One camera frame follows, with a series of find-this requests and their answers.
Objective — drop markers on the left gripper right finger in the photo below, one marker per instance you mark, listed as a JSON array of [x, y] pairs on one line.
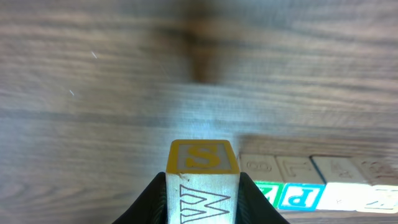
[[253, 207]]

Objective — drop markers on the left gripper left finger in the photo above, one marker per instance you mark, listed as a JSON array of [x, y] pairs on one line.
[[150, 207]]

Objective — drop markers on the green letter Z block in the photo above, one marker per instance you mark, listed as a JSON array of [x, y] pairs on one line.
[[265, 173]]

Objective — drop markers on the blue letter P block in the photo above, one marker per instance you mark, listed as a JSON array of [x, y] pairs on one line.
[[303, 186]]

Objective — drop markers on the white letter W block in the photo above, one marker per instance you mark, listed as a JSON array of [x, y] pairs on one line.
[[202, 182]]

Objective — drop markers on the white ice cream block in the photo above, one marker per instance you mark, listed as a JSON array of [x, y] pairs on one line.
[[345, 187]]

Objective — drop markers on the yellow letter K block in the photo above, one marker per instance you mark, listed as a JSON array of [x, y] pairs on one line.
[[382, 178]]

